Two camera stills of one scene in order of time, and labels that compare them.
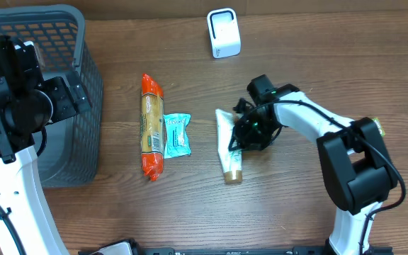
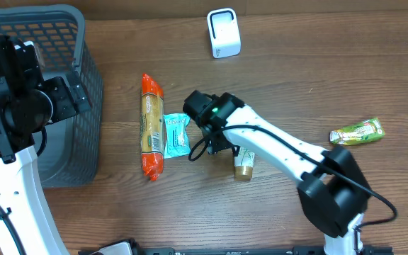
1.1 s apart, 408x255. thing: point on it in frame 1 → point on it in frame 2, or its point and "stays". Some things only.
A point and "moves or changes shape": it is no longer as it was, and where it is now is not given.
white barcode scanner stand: [224, 32] stays
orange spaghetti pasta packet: [152, 127] stays
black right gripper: [243, 136] → [219, 143]
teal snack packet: [176, 142] stays
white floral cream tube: [231, 161] moves or changes shape
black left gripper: [69, 95] stays
